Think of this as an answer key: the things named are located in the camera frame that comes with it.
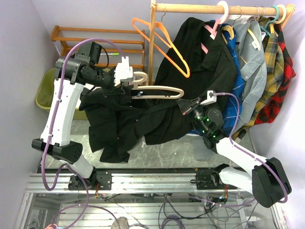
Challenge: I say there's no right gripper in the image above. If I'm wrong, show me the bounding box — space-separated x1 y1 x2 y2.
177 97 209 134

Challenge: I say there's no beige plastic hanger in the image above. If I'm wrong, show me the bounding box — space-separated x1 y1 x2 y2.
132 72 184 100

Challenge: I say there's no black button-up shirt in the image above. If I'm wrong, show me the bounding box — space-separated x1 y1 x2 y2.
79 86 194 163

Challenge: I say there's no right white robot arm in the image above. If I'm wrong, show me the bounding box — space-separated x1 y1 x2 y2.
177 93 292 208

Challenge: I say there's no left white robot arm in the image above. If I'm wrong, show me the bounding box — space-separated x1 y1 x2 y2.
31 39 115 191

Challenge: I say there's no blue plaid shirt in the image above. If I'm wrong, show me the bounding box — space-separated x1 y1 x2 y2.
188 22 245 139

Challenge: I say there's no hanging black shirt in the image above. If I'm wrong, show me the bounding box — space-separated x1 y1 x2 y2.
155 17 237 100

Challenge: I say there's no red black plaid shirt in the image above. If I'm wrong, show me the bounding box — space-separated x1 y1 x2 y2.
250 23 296 126

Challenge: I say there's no grey hanging shirt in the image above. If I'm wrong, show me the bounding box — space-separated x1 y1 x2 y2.
227 19 267 131

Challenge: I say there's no pink plastic hanger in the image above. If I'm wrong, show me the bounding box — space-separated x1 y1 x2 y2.
204 0 229 40

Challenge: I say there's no yellow plaid shirt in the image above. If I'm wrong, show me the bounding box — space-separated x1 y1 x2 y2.
232 17 284 139

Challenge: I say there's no teal plastic hanger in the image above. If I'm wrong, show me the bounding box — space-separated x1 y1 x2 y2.
260 5 280 36

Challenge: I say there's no wooden shoe rack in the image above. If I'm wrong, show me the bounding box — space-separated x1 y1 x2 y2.
50 25 145 70

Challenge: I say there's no green plastic bin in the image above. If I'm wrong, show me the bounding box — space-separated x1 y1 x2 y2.
35 68 87 120

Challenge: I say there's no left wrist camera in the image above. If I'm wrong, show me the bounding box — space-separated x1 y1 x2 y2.
114 56 133 86

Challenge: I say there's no aluminium rail frame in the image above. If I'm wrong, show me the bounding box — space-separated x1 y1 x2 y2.
15 168 288 229

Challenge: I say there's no wooden clothes rail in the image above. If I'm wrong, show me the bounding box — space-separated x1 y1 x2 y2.
149 0 296 84

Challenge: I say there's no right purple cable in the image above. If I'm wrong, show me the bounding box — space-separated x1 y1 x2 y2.
214 92 290 208

